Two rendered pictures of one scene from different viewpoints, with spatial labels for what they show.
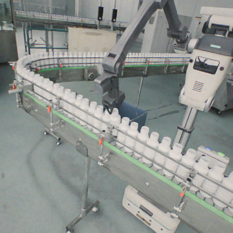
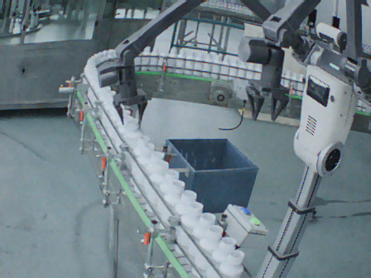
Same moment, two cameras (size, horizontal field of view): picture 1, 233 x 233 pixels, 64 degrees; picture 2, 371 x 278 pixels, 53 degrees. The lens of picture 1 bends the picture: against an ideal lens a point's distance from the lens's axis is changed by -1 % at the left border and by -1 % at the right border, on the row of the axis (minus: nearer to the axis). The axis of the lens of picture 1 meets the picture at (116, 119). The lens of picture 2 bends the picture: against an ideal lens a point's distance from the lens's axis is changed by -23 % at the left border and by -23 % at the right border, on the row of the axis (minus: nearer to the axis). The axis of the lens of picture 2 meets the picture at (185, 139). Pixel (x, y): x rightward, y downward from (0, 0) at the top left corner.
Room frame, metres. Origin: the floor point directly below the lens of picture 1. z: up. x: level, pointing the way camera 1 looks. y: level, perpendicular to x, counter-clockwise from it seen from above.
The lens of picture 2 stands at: (-0.31, -0.83, 1.75)
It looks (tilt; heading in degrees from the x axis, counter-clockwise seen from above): 22 degrees down; 29
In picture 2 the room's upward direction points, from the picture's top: 10 degrees clockwise
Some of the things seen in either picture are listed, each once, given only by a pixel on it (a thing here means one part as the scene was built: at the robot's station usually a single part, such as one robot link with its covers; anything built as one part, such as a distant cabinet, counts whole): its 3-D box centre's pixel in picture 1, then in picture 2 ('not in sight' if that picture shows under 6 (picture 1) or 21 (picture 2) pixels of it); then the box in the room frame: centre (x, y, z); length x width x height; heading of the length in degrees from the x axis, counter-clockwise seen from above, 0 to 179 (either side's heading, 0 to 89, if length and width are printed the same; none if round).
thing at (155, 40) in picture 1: (155, 41); not in sight; (7.18, -0.95, 0.96); 0.82 x 0.50 x 1.91; 128
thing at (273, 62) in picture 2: not in sight; (272, 56); (0.75, -0.45, 1.57); 0.07 x 0.06 x 0.07; 146
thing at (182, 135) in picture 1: (179, 146); (287, 240); (1.29, -0.55, 0.74); 0.11 x 0.11 x 0.40; 56
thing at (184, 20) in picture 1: (172, 42); not in sight; (7.73, -1.66, 0.96); 0.82 x 0.50 x 1.91; 128
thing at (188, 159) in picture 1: (186, 165); (184, 218); (0.65, -0.34, 1.08); 0.06 x 0.06 x 0.17
